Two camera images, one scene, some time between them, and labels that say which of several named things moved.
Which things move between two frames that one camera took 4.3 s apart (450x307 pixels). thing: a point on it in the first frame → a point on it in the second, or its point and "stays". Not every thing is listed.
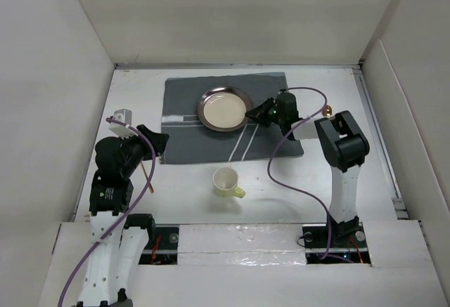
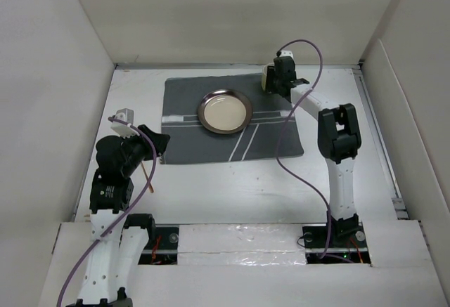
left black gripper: x=157 y=140 stays
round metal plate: x=223 y=108 stays
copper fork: x=150 y=187 stays
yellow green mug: x=225 y=180 → x=264 y=75
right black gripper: x=258 y=113 → x=270 y=83
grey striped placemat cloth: x=190 y=140 stays
